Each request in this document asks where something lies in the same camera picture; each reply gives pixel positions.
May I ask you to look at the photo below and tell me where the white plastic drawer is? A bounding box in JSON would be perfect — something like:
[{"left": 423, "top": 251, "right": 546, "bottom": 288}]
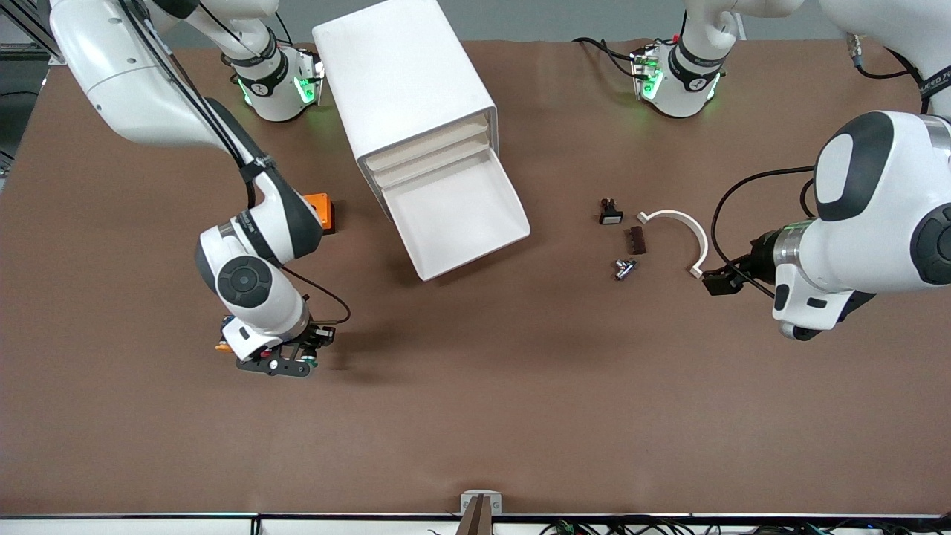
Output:
[
  {"left": 370, "top": 132, "right": 494, "bottom": 188},
  {"left": 364, "top": 113, "right": 493, "bottom": 173},
  {"left": 381, "top": 143, "right": 531, "bottom": 282}
]

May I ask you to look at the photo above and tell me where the white drawer cabinet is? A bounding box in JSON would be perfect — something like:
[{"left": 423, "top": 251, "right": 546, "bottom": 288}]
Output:
[{"left": 312, "top": 0, "right": 500, "bottom": 222}]

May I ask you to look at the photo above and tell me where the orange box with hole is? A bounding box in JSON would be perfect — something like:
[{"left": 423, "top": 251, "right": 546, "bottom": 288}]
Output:
[{"left": 301, "top": 192, "right": 336, "bottom": 236}]

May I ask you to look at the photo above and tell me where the white curved bracket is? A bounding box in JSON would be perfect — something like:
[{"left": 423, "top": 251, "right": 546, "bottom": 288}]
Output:
[{"left": 637, "top": 210, "right": 710, "bottom": 279}]

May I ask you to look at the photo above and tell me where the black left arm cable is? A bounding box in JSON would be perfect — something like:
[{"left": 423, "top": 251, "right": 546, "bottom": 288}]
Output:
[{"left": 710, "top": 166, "right": 818, "bottom": 299}]

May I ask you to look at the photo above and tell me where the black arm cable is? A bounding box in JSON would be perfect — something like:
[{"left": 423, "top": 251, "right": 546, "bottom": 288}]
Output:
[
  {"left": 119, "top": 0, "right": 351, "bottom": 325},
  {"left": 710, "top": 166, "right": 818, "bottom": 299}
]

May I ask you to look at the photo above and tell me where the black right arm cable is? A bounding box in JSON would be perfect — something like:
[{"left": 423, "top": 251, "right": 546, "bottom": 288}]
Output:
[{"left": 119, "top": 0, "right": 351, "bottom": 325}]

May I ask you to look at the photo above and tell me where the white table frame rail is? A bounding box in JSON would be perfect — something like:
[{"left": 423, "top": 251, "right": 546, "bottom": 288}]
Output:
[{"left": 0, "top": 513, "right": 951, "bottom": 535}]

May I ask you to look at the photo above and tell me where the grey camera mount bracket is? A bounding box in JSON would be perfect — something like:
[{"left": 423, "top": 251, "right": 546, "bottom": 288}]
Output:
[{"left": 459, "top": 490, "right": 503, "bottom": 535}]

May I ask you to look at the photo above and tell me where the black base cable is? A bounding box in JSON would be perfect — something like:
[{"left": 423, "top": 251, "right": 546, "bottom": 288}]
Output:
[{"left": 572, "top": 37, "right": 641, "bottom": 80}]

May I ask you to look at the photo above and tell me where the aluminium frame post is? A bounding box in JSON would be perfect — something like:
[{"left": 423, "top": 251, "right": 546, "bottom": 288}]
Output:
[{"left": 0, "top": 0, "right": 64, "bottom": 66}]

